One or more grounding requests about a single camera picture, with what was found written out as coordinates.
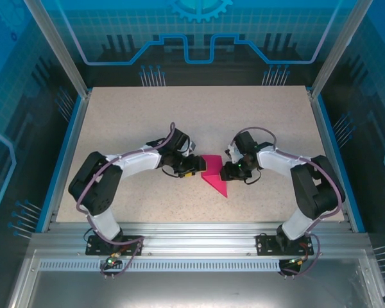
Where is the pink paper sheet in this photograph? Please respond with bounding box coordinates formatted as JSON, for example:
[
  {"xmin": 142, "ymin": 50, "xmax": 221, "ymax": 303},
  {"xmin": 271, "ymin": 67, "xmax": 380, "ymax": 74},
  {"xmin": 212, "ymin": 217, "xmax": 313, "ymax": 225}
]
[{"xmin": 200, "ymin": 155, "xmax": 230, "ymax": 198}]

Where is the aluminium extrusion beam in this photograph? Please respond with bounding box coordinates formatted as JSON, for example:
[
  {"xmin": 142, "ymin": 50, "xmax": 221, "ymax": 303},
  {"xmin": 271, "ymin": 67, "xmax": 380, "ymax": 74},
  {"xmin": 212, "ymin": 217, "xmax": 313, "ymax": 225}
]
[{"xmin": 30, "ymin": 221, "xmax": 372, "ymax": 257}]

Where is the blue table edge strip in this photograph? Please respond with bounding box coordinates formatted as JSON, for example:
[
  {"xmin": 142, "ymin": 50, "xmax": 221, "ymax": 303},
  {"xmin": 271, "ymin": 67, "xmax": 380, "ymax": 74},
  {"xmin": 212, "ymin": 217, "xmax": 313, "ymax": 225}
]
[
  {"xmin": 40, "ymin": 94, "xmax": 84, "ymax": 232},
  {"xmin": 316, "ymin": 95, "xmax": 366, "ymax": 232}
]

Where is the yellow connector with LED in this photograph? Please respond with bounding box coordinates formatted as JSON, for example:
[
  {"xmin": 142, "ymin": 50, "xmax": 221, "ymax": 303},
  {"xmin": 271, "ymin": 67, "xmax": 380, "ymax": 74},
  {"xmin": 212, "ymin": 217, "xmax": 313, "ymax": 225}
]
[
  {"xmin": 284, "ymin": 255, "xmax": 311, "ymax": 269},
  {"xmin": 102, "ymin": 252, "xmax": 123, "ymax": 269}
]

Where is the grey metal tray panel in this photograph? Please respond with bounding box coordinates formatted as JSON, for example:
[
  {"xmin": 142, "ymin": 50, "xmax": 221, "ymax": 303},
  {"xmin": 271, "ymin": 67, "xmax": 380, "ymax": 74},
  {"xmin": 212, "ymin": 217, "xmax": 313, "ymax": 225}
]
[{"xmin": 6, "ymin": 250, "xmax": 385, "ymax": 308}]

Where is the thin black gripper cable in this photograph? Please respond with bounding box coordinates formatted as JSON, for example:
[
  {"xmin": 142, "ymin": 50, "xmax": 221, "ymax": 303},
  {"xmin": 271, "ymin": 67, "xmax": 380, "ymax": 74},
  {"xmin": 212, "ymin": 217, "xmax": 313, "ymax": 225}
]
[
  {"xmin": 243, "ymin": 168, "xmax": 262, "ymax": 185},
  {"xmin": 160, "ymin": 162, "xmax": 180, "ymax": 177}
]

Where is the aluminium side rail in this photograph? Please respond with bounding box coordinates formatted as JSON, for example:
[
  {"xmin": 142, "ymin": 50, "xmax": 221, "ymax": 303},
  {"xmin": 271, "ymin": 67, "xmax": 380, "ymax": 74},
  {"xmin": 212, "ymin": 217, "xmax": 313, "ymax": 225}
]
[
  {"xmin": 309, "ymin": 91, "xmax": 366, "ymax": 234},
  {"xmin": 40, "ymin": 91, "xmax": 92, "ymax": 234}
]

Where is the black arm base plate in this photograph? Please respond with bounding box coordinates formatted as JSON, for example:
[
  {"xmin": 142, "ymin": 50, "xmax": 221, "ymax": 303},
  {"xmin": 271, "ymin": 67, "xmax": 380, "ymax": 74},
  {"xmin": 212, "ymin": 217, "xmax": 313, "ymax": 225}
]
[
  {"xmin": 255, "ymin": 233, "xmax": 316, "ymax": 257},
  {"xmin": 85, "ymin": 235, "xmax": 144, "ymax": 257}
]

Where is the slotted metal cable duct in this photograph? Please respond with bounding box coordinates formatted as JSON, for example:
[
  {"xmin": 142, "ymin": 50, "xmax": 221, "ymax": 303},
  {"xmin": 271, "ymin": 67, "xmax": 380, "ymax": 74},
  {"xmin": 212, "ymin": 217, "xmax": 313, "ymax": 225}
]
[{"xmin": 37, "ymin": 259, "xmax": 311, "ymax": 273}]

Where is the aluminium frame post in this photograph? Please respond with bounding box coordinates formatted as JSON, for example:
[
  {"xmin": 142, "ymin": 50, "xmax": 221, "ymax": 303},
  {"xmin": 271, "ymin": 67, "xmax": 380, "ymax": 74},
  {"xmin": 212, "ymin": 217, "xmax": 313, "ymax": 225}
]
[
  {"xmin": 309, "ymin": 0, "xmax": 376, "ymax": 100},
  {"xmin": 22, "ymin": 0, "xmax": 93, "ymax": 99}
]

